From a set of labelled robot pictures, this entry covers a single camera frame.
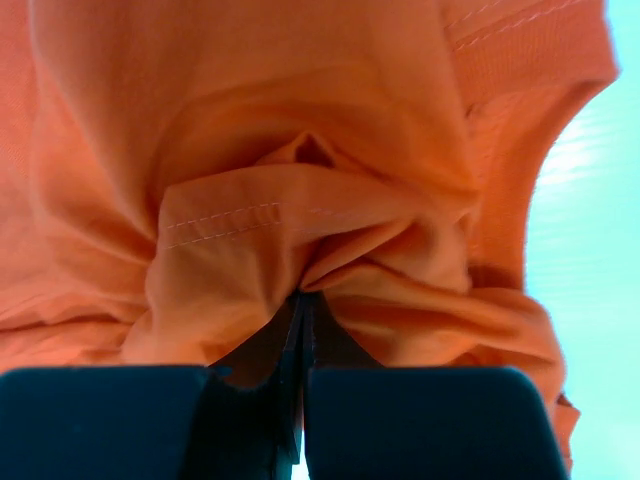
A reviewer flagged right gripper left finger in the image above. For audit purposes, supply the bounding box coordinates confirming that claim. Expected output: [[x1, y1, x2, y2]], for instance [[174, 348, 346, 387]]
[[1, 295, 304, 479]]

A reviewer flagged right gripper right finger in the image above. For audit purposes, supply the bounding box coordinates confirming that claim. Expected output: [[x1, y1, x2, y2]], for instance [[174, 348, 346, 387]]
[[302, 293, 568, 479]]

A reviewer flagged orange t shirt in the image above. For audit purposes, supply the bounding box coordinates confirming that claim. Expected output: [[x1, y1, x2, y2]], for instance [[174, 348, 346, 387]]
[[1, 1, 617, 459]]

